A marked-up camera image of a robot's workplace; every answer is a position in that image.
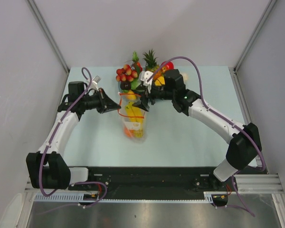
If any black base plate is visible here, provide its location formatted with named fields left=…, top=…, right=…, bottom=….
left=68, top=167, right=233, bottom=200

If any left aluminium frame post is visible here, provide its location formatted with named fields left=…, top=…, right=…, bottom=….
left=25, top=0, right=70, bottom=75

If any aluminium frame post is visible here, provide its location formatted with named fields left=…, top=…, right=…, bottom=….
left=25, top=0, right=70, bottom=75
left=233, top=0, right=278, bottom=73

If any small pineapple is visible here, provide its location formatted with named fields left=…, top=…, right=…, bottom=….
left=143, top=49, right=159, bottom=72

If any right aluminium frame post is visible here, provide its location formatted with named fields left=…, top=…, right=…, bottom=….
left=233, top=0, right=278, bottom=73

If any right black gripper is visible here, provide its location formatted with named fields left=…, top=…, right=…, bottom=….
left=133, top=81, right=175, bottom=112

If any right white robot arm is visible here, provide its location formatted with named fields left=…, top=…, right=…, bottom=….
left=134, top=69, right=262, bottom=190

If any teal plastic fruit tray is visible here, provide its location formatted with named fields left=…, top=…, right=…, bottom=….
left=118, top=69, right=181, bottom=100

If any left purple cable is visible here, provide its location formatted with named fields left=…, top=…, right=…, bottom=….
left=38, top=67, right=108, bottom=216

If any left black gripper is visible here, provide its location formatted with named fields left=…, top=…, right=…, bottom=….
left=81, top=88, right=121, bottom=114

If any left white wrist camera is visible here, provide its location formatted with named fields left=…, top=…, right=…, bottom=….
left=87, top=76, right=101, bottom=91

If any aluminium front rail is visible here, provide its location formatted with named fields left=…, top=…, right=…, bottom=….
left=25, top=173, right=285, bottom=193

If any red apple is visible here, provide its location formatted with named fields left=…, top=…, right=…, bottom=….
left=161, top=62, right=174, bottom=73

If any yellow mango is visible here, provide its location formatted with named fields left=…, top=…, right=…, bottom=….
left=125, top=90, right=137, bottom=101

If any dark purple mangosteen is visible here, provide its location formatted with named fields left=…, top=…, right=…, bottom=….
left=120, top=81, right=132, bottom=91

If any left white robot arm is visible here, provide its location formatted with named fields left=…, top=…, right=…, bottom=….
left=26, top=81, right=121, bottom=190

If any orange fruit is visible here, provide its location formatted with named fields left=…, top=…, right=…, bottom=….
left=123, top=127, right=133, bottom=138

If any yellow banana bunch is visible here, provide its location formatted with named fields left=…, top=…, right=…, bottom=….
left=125, top=102, right=144, bottom=138

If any yellow bell pepper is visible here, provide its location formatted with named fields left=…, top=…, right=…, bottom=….
left=153, top=76, right=165, bottom=86

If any white slotted cable duct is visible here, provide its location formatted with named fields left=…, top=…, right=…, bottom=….
left=34, top=191, right=228, bottom=204

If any red strawberry cluster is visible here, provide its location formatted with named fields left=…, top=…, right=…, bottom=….
left=115, top=64, right=138, bottom=83

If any clear zip top bag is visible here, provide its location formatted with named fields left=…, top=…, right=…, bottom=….
left=117, top=92, right=146, bottom=143

